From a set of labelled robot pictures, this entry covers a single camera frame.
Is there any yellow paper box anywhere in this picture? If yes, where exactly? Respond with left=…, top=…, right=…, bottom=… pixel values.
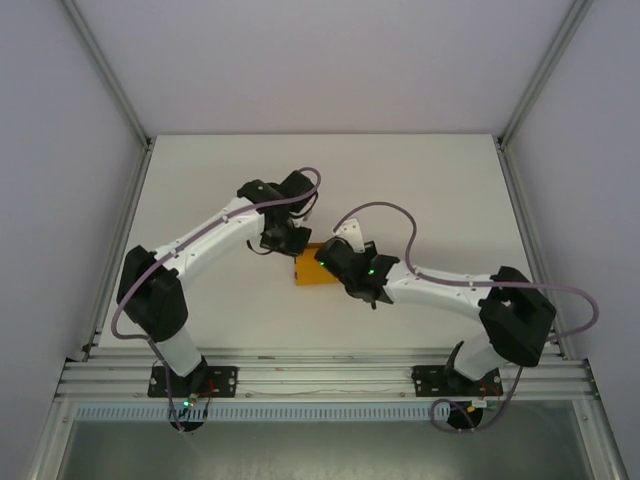
left=292, top=242, right=339, bottom=289

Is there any grey metal panel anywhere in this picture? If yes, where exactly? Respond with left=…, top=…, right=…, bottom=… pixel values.
left=49, top=419, right=604, bottom=480

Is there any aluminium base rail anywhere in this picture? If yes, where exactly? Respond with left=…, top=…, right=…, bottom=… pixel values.
left=53, top=347, right=599, bottom=402

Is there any white slotted cable duct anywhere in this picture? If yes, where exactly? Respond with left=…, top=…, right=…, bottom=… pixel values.
left=73, top=403, right=501, bottom=423

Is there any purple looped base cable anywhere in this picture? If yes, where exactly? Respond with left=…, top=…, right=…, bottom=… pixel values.
left=429, top=363, right=527, bottom=434

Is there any aluminium side rail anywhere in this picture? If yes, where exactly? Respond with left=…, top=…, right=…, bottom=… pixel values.
left=496, top=139, right=572, bottom=361
left=79, top=139, right=154, bottom=362

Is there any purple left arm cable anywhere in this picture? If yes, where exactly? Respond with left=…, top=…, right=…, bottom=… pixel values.
left=110, top=165, right=323, bottom=346

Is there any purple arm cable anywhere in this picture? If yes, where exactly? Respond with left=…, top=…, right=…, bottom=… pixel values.
left=331, top=200, right=602, bottom=347
left=110, top=165, right=323, bottom=346

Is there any aluminium frame post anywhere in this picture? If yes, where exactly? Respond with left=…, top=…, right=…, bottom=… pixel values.
left=496, top=0, right=596, bottom=147
left=62, top=0, right=152, bottom=147

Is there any short purple base cable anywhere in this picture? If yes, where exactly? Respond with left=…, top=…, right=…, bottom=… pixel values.
left=163, top=382, right=197, bottom=437

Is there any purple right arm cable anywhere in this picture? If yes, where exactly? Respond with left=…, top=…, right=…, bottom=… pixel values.
left=331, top=200, right=602, bottom=347

